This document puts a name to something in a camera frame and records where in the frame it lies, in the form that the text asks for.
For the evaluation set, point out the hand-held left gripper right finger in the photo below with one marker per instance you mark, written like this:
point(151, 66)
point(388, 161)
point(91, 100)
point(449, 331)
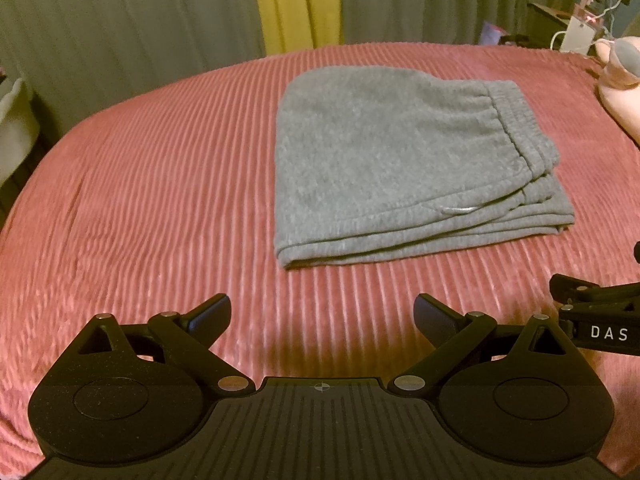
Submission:
point(431, 315)

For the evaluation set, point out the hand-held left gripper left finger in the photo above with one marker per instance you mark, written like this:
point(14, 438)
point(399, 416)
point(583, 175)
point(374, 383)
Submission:
point(216, 312)

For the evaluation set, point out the grey pants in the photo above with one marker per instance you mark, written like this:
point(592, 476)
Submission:
point(390, 160)

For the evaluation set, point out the pink ribbed blanket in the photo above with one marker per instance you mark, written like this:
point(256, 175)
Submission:
point(150, 185)

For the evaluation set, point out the cream plush toy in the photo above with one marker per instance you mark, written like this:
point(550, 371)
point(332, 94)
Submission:
point(620, 90)

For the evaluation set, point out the white box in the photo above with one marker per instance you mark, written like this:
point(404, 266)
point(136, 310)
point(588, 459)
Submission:
point(582, 35)

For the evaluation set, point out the dark nightstand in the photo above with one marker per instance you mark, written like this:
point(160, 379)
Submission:
point(547, 22)

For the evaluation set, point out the pink object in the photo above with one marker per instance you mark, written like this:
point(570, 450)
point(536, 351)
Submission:
point(589, 2)

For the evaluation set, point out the purple object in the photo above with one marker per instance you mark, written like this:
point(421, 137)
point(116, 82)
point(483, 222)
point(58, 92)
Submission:
point(490, 33)

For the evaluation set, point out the white fabric object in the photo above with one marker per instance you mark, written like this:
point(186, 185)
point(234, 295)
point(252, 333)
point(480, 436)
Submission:
point(17, 130)

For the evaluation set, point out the grey curtain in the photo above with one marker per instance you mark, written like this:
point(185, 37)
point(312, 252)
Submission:
point(125, 25)
point(430, 0)

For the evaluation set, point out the yellow curtain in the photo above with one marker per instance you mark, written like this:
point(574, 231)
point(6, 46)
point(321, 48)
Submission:
point(300, 5)

